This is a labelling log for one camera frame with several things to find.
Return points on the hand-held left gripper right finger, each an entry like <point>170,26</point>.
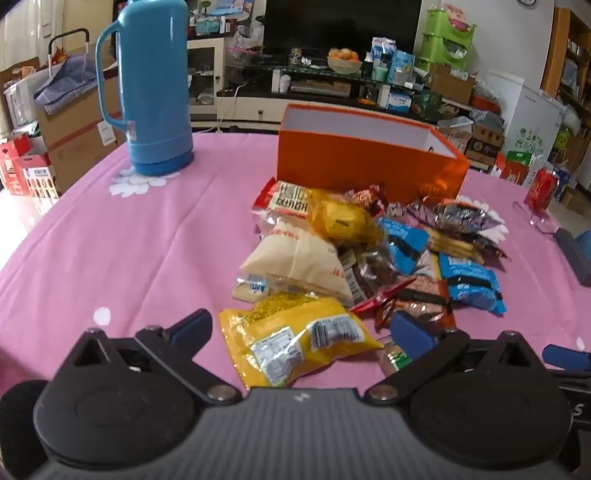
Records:
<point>411,334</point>

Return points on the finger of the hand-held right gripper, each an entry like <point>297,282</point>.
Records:
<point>575,251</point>
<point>565,356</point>

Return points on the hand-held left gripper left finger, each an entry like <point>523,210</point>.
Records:
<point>191,328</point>

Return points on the small green red packet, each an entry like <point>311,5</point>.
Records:
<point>393,357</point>

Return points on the brown snack packet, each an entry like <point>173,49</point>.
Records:
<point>422,300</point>

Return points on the slim red snack packet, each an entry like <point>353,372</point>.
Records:
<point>378,297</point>

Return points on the clear packet blue label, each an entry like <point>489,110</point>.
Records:
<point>251,287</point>

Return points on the dark clear snack packet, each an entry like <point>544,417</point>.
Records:
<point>369,272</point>

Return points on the blue snack packet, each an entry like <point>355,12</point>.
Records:
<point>406,240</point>
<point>471,282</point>

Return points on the yellow striped biscuit packet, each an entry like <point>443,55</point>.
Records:
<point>455,245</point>

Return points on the large yellow snack packet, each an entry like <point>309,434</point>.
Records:
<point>291,344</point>

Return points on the grey foil snack packet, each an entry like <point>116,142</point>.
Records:
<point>461,217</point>

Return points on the beige snack packet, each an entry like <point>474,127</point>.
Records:
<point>295,263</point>

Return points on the red print rice cracker packet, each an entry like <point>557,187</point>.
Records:
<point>281,228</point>

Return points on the orange clear cake packet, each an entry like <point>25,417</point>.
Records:
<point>341,217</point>

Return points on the red-edged rice cake packet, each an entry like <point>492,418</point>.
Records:
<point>288,198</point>

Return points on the orange box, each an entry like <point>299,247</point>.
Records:
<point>360,157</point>

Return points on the red container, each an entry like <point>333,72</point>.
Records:
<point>542,191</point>

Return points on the pink tablecloth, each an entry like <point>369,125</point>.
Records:
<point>161,230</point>

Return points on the orange green carton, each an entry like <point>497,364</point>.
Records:
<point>512,168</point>

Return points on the brown printed carton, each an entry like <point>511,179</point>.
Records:
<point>482,141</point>

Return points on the white freezer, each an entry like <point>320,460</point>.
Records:
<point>521,115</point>

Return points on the wooden bookshelf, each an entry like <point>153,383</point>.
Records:
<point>568,60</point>

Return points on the black fuzzy sleeve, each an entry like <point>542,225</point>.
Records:
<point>18,424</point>

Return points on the small cardboard box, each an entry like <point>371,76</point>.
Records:
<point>450,83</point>

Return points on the red gift box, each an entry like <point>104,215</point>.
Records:
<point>9,157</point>
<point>39,177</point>

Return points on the large cardboard box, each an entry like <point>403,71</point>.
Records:
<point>74,138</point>

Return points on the blue white carton pack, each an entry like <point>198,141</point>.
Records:
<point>399,101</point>
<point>383,48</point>
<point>404,64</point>

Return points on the blue thermos flask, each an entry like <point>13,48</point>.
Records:
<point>152,92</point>

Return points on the green plastic rack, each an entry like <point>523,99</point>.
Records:
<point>448,41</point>

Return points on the white glass door cabinet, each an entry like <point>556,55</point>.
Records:
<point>203,78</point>

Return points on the blue cloth bag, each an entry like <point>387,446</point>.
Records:
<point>67,83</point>

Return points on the bowl of oranges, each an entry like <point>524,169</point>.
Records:
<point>344,60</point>

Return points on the white plastic crate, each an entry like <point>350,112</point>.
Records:
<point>21,99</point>

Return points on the black television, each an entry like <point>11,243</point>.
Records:
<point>341,23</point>

